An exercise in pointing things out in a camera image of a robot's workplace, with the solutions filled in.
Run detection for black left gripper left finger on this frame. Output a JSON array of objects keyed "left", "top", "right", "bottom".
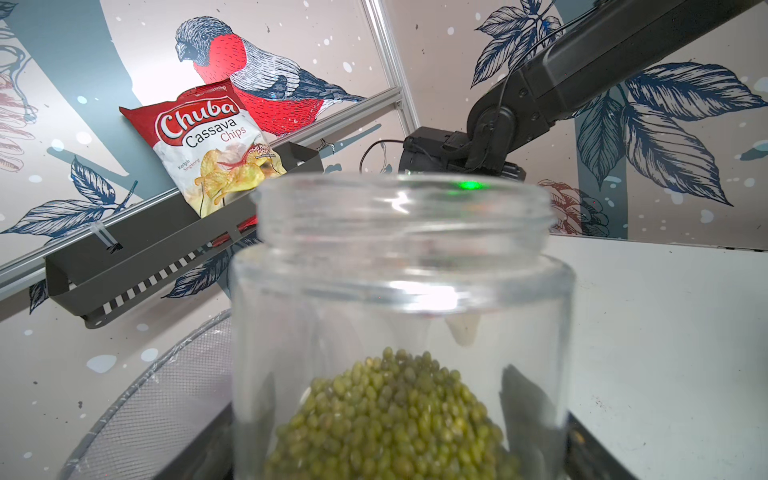
[{"left": 153, "top": 402, "right": 234, "bottom": 479}]

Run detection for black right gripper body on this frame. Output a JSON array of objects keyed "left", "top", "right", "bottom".
[{"left": 398, "top": 127, "right": 527, "bottom": 182}]

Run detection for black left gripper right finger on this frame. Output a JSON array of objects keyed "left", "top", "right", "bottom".
[{"left": 564, "top": 413, "right": 636, "bottom": 480}]

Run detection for beige jar lid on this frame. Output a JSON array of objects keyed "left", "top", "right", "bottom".
[{"left": 445, "top": 312, "right": 482, "bottom": 348}]

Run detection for jar with beige lid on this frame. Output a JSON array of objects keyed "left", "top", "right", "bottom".
[{"left": 230, "top": 174, "right": 575, "bottom": 479}]

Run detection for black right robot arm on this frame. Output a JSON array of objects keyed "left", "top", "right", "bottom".
[{"left": 398, "top": 1, "right": 756, "bottom": 181}]

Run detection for metal mesh trash bin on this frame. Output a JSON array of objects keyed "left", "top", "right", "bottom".
[{"left": 58, "top": 310, "right": 233, "bottom": 479}]

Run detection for Chuba cassava chips bag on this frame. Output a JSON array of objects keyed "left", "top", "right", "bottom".
[{"left": 119, "top": 80, "right": 286, "bottom": 218}]

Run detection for black wall basket shelf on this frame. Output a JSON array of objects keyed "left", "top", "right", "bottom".
[{"left": 44, "top": 141, "right": 325, "bottom": 330}]

